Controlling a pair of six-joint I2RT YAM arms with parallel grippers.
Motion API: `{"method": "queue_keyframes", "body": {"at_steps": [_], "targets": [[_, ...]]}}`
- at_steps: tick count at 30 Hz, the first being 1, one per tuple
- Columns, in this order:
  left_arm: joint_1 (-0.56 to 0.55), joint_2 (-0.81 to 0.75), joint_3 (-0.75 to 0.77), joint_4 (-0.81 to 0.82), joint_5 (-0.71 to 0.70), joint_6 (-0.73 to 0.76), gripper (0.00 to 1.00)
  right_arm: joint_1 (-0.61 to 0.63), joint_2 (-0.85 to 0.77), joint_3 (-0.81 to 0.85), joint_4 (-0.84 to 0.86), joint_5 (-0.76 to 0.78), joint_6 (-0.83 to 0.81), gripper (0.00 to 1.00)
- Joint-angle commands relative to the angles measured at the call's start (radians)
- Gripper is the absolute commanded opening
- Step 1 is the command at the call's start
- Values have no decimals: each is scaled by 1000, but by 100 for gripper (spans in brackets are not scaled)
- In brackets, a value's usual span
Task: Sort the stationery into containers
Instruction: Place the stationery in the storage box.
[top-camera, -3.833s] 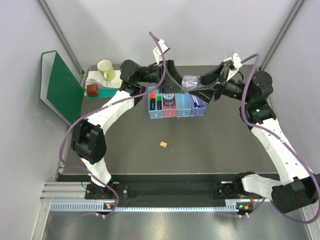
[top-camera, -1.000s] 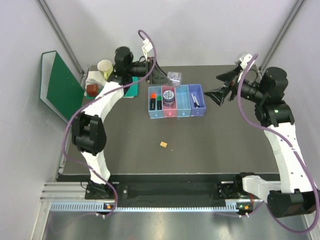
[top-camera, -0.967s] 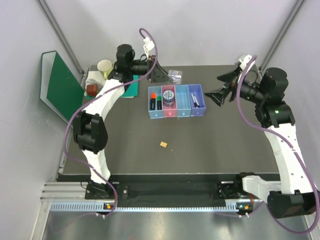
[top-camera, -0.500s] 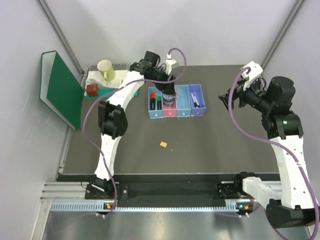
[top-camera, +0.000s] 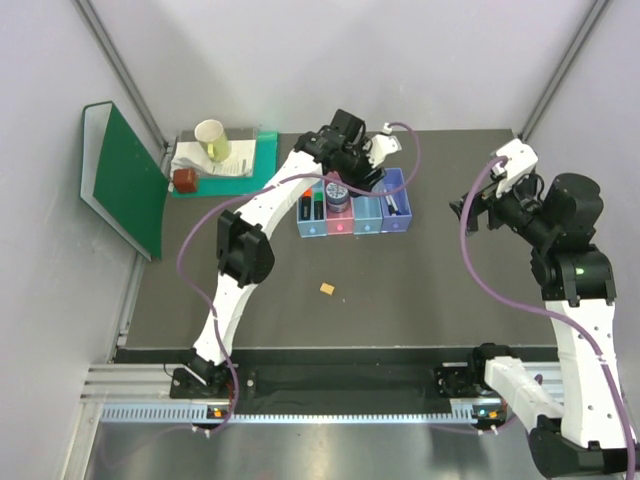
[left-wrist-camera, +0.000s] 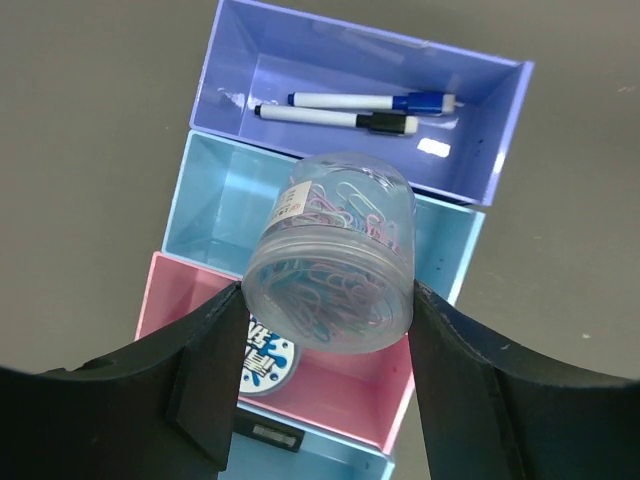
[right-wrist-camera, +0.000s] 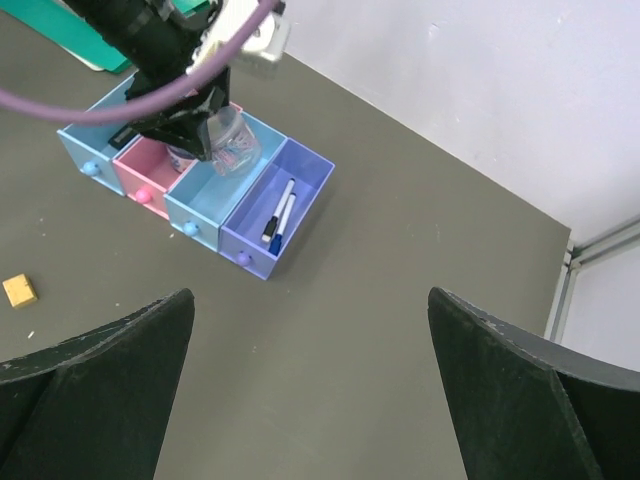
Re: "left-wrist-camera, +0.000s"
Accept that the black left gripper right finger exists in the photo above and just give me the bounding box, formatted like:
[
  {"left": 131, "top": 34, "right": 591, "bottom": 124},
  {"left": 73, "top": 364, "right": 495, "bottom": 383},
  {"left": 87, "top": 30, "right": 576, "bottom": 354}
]
[{"left": 408, "top": 282, "right": 639, "bottom": 479}]

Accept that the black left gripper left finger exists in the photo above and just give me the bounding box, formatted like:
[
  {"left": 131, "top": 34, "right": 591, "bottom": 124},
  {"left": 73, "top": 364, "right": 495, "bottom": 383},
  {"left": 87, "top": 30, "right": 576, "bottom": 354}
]
[{"left": 1, "top": 283, "right": 249, "bottom": 479}]

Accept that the orange black highlighter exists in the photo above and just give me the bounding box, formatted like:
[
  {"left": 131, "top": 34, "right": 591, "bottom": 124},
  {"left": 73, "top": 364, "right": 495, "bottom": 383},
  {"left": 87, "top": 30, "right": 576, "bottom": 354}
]
[{"left": 233, "top": 408, "right": 305, "bottom": 453}]

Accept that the blue round lidded jar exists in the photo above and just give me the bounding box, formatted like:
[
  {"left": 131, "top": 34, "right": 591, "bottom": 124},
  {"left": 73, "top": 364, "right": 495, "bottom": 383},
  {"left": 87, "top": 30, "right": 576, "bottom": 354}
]
[{"left": 239, "top": 315, "right": 301, "bottom": 397}]

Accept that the pink drawer box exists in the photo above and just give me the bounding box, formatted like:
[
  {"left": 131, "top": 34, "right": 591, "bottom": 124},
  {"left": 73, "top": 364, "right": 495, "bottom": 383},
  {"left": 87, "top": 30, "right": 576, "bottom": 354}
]
[{"left": 135, "top": 252, "right": 414, "bottom": 454}]

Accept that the light blue drawer box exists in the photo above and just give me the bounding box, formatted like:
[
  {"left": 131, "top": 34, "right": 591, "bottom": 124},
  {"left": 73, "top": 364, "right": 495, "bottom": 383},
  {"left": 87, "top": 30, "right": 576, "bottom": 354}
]
[{"left": 218, "top": 402, "right": 395, "bottom": 479}]

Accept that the clear plastic pin jar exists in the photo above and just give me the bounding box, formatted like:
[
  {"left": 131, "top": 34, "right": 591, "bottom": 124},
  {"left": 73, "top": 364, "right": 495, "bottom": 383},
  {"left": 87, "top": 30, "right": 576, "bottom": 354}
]
[{"left": 242, "top": 152, "right": 416, "bottom": 354}]

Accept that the white black marker pen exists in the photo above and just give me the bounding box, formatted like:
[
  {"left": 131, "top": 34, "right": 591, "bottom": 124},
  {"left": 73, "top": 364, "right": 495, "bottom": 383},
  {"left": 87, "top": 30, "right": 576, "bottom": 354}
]
[{"left": 254, "top": 104, "right": 419, "bottom": 135}]

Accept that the white blue marker pen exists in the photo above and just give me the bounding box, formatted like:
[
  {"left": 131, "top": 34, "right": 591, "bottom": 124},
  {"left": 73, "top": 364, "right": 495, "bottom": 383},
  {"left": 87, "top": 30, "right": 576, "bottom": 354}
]
[{"left": 287, "top": 91, "right": 456, "bottom": 115}]

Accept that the purple drawer box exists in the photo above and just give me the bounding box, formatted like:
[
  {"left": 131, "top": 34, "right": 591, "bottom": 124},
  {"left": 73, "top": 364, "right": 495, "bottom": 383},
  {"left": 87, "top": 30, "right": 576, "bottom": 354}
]
[{"left": 190, "top": 1, "right": 533, "bottom": 206}]

